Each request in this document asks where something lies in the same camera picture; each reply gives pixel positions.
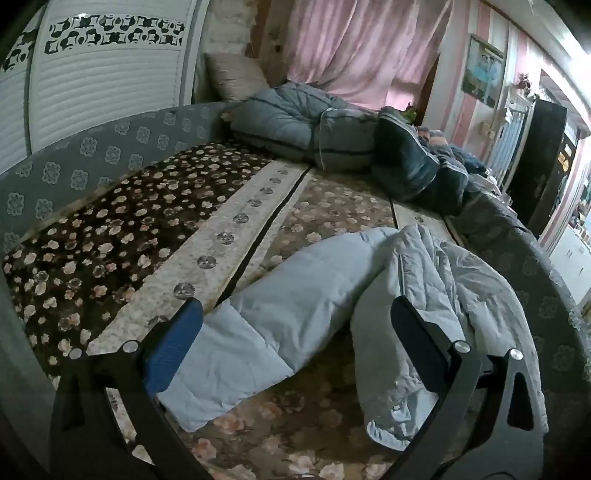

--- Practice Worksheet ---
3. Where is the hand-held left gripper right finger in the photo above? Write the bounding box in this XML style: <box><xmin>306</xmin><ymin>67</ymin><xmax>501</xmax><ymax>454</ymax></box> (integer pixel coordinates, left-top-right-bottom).
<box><xmin>390</xmin><ymin>295</ymin><xmax>546</xmax><ymax>480</ymax></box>

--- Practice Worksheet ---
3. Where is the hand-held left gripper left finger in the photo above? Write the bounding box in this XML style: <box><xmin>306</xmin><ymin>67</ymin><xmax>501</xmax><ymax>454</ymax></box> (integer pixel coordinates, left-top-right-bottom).
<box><xmin>48</xmin><ymin>298</ymin><xmax>205</xmax><ymax>480</ymax></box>

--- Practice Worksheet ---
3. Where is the light blue padded jacket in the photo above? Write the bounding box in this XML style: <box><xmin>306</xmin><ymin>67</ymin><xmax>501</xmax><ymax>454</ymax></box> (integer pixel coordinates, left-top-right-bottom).
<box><xmin>154</xmin><ymin>224</ymin><xmax>550</xmax><ymax>453</ymax></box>

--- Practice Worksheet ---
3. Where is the pile of dark clothes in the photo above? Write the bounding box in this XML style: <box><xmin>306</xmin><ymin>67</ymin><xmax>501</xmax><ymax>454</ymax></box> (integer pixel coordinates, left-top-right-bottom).
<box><xmin>416</xmin><ymin>127</ymin><xmax>491</xmax><ymax>178</ymax></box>

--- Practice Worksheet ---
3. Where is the grey floral bed bumper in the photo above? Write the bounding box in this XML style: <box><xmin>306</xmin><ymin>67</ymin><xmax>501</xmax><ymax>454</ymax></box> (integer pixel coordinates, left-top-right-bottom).
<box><xmin>443</xmin><ymin>189</ymin><xmax>591</xmax><ymax>462</ymax></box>
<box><xmin>0</xmin><ymin>102</ymin><xmax>234</xmax><ymax>259</ymax></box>

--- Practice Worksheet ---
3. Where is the dark brown floral blanket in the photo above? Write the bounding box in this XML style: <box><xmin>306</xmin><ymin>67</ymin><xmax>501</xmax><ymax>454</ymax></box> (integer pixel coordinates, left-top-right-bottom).
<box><xmin>2</xmin><ymin>141</ymin><xmax>311</xmax><ymax>384</ymax></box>

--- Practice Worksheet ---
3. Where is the tan floral blanket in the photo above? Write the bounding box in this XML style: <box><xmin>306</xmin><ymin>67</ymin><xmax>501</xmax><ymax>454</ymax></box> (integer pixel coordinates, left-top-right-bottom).
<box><xmin>106</xmin><ymin>167</ymin><xmax>467</xmax><ymax>480</ymax></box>

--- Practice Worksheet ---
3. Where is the white cabinet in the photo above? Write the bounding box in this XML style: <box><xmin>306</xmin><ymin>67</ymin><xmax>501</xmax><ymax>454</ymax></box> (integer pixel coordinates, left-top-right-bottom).
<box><xmin>549</xmin><ymin>222</ymin><xmax>591</xmax><ymax>306</ymax></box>

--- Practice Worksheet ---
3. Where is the dark teal striped quilt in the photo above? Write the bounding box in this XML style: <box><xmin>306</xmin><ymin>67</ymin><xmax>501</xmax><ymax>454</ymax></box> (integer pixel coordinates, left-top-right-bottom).
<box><xmin>370</xmin><ymin>106</ymin><xmax>472</xmax><ymax>217</ymax></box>

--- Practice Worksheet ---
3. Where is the black door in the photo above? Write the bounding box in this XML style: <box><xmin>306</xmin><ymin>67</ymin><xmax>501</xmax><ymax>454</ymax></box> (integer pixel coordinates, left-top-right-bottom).
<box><xmin>505</xmin><ymin>97</ymin><xmax>568</xmax><ymax>239</ymax></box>

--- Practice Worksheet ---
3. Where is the grey striped folded quilt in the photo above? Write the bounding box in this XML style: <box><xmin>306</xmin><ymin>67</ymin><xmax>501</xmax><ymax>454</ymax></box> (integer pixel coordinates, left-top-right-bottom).
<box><xmin>313</xmin><ymin>108</ymin><xmax>383</xmax><ymax>172</ymax></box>

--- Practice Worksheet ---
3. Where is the white slatted chair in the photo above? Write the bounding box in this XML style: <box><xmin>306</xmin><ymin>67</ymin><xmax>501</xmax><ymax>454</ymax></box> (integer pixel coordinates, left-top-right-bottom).
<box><xmin>485</xmin><ymin>88</ymin><xmax>533</xmax><ymax>188</ymax></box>

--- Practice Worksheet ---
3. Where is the beige pillow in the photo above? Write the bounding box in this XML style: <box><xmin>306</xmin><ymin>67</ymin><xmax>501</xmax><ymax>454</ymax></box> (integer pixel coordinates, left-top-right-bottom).
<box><xmin>203</xmin><ymin>52</ymin><xmax>271</xmax><ymax>103</ymax></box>

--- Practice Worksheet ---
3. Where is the pink curtain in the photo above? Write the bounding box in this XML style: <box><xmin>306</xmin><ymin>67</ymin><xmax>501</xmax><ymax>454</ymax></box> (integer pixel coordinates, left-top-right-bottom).
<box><xmin>272</xmin><ymin>0</ymin><xmax>455</xmax><ymax>112</ymax></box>

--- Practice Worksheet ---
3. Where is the framed wall picture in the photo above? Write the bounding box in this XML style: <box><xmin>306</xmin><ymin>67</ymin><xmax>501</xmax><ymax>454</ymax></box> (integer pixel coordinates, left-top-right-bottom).
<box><xmin>462</xmin><ymin>33</ymin><xmax>505</xmax><ymax>110</ymax></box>

